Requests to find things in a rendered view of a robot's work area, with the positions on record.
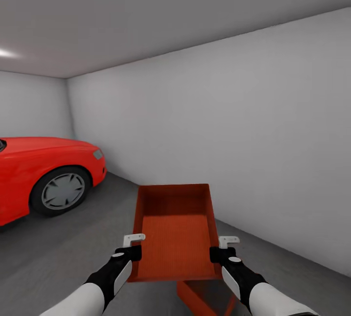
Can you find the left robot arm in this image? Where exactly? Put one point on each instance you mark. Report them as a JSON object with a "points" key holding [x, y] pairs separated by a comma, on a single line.
{"points": [[92, 298]]}

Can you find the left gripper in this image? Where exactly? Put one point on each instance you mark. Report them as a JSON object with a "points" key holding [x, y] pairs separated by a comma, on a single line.
{"points": [[135, 252]]}

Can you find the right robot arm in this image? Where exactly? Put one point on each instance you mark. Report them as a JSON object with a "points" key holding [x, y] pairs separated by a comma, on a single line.
{"points": [[250, 288]]}

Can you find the storage box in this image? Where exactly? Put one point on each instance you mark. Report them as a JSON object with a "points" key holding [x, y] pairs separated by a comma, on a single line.
{"points": [[179, 225], [192, 299]]}

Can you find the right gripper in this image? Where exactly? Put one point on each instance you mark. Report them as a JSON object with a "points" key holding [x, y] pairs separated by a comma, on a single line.
{"points": [[217, 253]]}

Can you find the car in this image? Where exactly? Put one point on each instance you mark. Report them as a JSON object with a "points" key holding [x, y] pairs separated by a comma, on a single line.
{"points": [[51, 174]]}

